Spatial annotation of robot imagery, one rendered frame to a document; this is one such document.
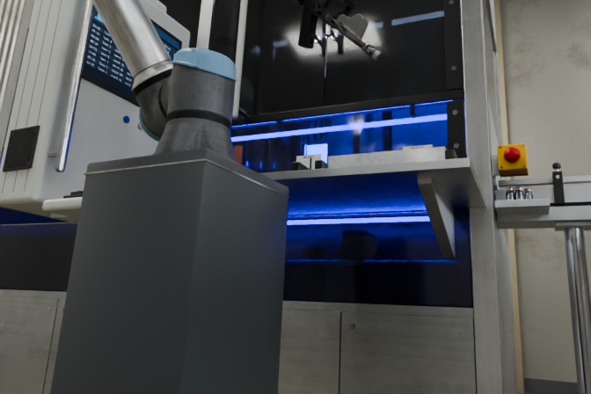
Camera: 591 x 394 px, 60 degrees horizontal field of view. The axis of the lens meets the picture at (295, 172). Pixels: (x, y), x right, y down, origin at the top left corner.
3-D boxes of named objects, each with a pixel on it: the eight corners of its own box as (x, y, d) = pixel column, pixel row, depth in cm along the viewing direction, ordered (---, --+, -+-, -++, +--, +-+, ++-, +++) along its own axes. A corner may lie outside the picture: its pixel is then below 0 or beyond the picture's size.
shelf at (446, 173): (266, 220, 172) (266, 215, 172) (489, 214, 143) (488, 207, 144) (178, 186, 130) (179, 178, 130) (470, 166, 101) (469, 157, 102)
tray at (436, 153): (370, 202, 146) (370, 190, 147) (465, 198, 135) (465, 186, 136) (327, 171, 116) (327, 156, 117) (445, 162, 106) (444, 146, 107)
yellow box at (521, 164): (499, 177, 143) (499, 152, 145) (528, 175, 140) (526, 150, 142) (498, 170, 137) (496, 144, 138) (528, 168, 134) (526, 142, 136)
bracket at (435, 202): (443, 257, 137) (441, 209, 141) (455, 257, 136) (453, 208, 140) (418, 237, 108) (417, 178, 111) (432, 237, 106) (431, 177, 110)
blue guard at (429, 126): (-6, 193, 221) (3, 154, 226) (466, 160, 142) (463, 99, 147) (-7, 193, 221) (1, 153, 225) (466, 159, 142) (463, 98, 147)
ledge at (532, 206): (498, 217, 148) (498, 210, 148) (548, 215, 142) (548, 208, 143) (494, 207, 135) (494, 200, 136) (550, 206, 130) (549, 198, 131)
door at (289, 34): (202, 123, 185) (217, -19, 201) (324, 108, 166) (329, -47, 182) (201, 122, 185) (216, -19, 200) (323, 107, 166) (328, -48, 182)
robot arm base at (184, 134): (200, 158, 80) (207, 99, 83) (130, 167, 87) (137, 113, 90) (253, 182, 93) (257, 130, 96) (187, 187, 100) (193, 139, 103)
